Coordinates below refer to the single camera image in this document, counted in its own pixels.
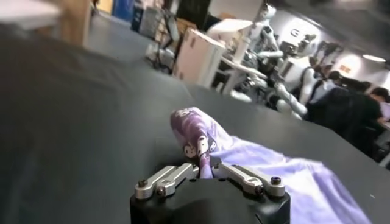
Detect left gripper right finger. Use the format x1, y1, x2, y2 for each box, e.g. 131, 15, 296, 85
212, 161, 286, 198

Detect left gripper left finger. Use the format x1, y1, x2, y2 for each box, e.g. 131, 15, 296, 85
134, 163, 200, 200

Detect lavender printed t-shirt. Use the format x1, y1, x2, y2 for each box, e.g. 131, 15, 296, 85
169, 106, 373, 224

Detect large black table cover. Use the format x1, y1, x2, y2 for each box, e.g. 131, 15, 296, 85
0, 24, 390, 224

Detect white humanoid robot black shoulders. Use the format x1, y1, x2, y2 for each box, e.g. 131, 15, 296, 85
268, 33, 324, 120

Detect tall white cardboard box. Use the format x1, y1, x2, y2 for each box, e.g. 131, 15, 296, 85
172, 27, 227, 89

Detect seated person in black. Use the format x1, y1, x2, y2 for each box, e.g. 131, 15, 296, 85
306, 70, 383, 155

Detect large white curved sheet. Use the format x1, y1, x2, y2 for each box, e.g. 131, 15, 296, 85
207, 18, 254, 40

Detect black monitor panel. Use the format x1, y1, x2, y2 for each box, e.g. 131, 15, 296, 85
175, 0, 211, 21

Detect blue cabinet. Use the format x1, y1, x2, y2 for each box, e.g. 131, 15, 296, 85
112, 0, 135, 23

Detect wooden folding screen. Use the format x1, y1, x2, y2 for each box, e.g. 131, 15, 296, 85
36, 0, 92, 47

